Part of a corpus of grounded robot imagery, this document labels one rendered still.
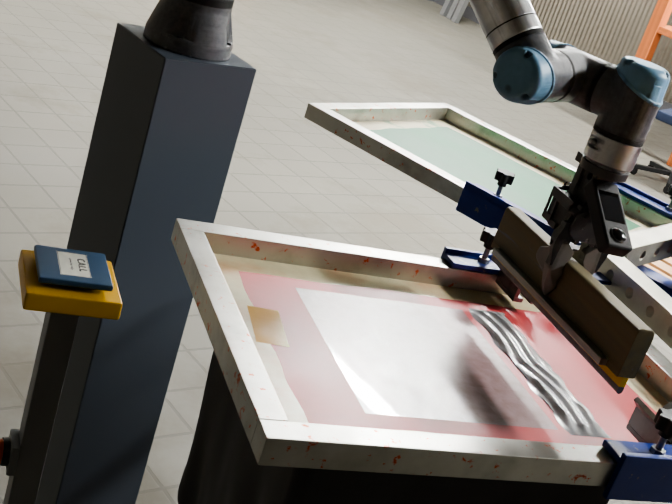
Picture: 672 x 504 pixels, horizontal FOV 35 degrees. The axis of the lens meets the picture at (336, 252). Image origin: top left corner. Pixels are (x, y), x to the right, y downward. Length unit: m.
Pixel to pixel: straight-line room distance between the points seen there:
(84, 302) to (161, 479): 1.38
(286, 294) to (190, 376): 1.65
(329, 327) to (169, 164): 0.45
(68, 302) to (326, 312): 0.39
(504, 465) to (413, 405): 0.16
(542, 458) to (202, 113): 0.83
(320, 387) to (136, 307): 0.62
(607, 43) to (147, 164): 9.19
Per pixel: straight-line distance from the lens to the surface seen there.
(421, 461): 1.32
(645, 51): 8.50
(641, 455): 1.47
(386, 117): 2.79
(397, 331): 1.65
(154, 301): 1.98
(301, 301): 1.64
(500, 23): 1.50
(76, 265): 1.53
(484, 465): 1.36
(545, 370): 1.69
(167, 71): 1.78
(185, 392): 3.19
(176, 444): 2.96
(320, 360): 1.49
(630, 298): 2.00
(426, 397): 1.49
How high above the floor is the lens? 1.64
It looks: 22 degrees down
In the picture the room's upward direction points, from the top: 18 degrees clockwise
